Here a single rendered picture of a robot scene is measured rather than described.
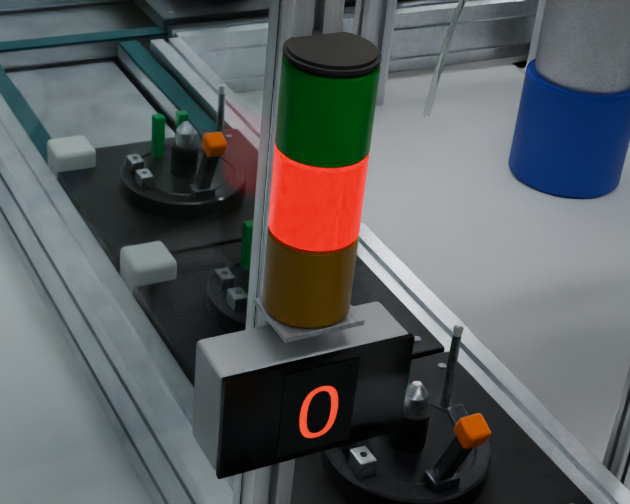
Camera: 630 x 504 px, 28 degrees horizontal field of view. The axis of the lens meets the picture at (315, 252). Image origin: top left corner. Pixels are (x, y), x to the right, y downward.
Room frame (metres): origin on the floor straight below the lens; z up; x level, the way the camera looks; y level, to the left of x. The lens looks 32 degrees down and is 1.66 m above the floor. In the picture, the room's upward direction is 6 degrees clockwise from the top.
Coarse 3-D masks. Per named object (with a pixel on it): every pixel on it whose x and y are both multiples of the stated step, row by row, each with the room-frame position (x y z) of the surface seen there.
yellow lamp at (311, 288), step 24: (288, 264) 0.57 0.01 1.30; (312, 264) 0.56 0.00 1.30; (336, 264) 0.57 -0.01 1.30; (264, 288) 0.58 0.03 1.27; (288, 288) 0.57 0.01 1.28; (312, 288) 0.56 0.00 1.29; (336, 288) 0.57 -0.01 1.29; (288, 312) 0.57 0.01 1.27; (312, 312) 0.56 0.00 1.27; (336, 312) 0.57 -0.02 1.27
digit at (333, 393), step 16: (320, 368) 0.56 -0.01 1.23; (336, 368) 0.57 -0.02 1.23; (352, 368) 0.58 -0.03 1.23; (288, 384) 0.56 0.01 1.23; (304, 384) 0.56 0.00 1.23; (320, 384) 0.57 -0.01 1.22; (336, 384) 0.57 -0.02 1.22; (352, 384) 0.58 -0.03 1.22; (288, 400) 0.56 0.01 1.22; (304, 400) 0.56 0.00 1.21; (320, 400) 0.57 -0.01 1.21; (336, 400) 0.57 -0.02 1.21; (352, 400) 0.58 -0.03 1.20; (288, 416) 0.56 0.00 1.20; (304, 416) 0.56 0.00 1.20; (320, 416) 0.57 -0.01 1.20; (336, 416) 0.57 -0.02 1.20; (288, 432) 0.56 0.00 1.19; (304, 432) 0.56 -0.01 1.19; (320, 432) 0.57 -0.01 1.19; (336, 432) 0.57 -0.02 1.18; (288, 448) 0.56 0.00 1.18; (304, 448) 0.56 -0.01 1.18
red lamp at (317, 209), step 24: (288, 168) 0.57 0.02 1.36; (312, 168) 0.56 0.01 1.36; (336, 168) 0.57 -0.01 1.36; (360, 168) 0.57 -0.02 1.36; (288, 192) 0.57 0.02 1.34; (312, 192) 0.56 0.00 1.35; (336, 192) 0.57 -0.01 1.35; (360, 192) 0.58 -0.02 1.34; (288, 216) 0.57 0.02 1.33; (312, 216) 0.56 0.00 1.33; (336, 216) 0.57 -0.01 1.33; (360, 216) 0.58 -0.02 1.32; (288, 240) 0.57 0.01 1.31; (312, 240) 0.56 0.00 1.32; (336, 240) 0.57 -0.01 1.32
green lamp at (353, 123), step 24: (288, 72) 0.57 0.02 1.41; (288, 96) 0.57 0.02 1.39; (312, 96) 0.56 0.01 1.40; (336, 96) 0.56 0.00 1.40; (360, 96) 0.57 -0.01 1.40; (288, 120) 0.57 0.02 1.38; (312, 120) 0.56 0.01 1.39; (336, 120) 0.56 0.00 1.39; (360, 120) 0.57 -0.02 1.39; (288, 144) 0.57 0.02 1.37; (312, 144) 0.56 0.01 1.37; (336, 144) 0.56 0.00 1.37; (360, 144) 0.57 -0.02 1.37
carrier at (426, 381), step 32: (448, 352) 0.96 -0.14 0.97; (416, 384) 0.80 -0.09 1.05; (448, 384) 0.85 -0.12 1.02; (416, 416) 0.79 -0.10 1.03; (352, 448) 0.79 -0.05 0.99; (384, 448) 0.79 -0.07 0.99; (416, 448) 0.79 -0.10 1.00; (480, 448) 0.80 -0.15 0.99; (512, 448) 0.83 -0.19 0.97; (320, 480) 0.77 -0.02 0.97; (352, 480) 0.75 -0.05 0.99; (384, 480) 0.75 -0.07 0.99; (416, 480) 0.76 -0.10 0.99; (448, 480) 0.75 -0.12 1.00; (480, 480) 0.77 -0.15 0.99; (512, 480) 0.79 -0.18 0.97; (544, 480) 0.80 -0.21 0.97
